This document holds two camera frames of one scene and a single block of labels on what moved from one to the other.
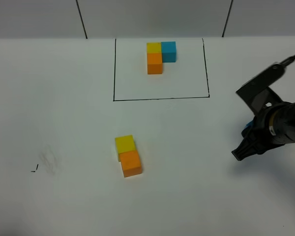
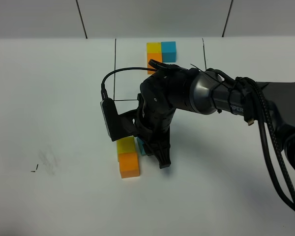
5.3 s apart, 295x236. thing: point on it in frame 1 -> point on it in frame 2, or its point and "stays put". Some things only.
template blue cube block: x=169 y=51 stays put
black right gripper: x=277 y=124 -> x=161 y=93
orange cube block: x=131 y=163 stays put
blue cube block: x=249 y=124 -> x=140 y=144
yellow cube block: x=124 y=143 stays put
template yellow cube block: x=154 y=47 stays put
